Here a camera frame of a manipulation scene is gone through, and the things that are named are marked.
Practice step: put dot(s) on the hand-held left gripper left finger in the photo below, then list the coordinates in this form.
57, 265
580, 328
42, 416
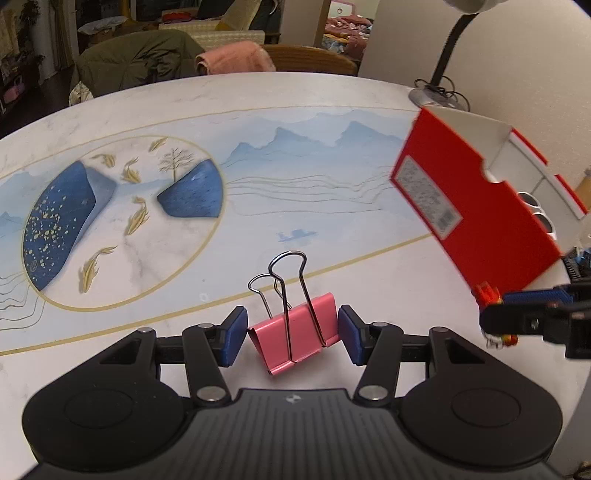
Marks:
234, 337

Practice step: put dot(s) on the beige sofa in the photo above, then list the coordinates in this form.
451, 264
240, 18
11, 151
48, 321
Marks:
207, 36

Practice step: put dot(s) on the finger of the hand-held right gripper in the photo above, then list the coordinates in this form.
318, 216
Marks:
512, 321
531, 297

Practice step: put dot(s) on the red shoe box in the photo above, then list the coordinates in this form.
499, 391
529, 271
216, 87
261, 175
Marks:
485, 221

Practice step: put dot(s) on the pink towel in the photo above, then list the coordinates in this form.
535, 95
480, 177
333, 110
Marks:
231, 57

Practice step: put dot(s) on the dark wooden sideboard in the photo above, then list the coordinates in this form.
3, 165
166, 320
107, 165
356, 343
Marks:
21, 78

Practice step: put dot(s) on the amber glass bottle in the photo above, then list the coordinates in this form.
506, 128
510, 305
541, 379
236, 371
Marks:
584, 184

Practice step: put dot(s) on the pink bag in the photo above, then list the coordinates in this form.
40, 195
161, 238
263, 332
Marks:
11, 90

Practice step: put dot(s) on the floral chair cloth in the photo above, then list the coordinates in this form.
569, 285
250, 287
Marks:
81, 94

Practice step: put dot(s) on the pink binder clip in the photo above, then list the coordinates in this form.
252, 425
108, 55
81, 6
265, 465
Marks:
300, 332

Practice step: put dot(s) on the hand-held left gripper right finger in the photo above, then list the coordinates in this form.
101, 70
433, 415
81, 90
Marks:
351, 334

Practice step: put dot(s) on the olive green jacket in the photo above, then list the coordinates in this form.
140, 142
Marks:
129, 60

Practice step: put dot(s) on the silver desk lamp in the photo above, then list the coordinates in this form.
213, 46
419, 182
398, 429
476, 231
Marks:
450, 50

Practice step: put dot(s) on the wooden chair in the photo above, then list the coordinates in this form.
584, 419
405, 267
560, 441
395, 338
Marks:
314, 60

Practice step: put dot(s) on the bed with pink bedding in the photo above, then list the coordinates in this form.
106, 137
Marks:
346, 32

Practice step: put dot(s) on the potted plant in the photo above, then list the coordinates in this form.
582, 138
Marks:
30, 11

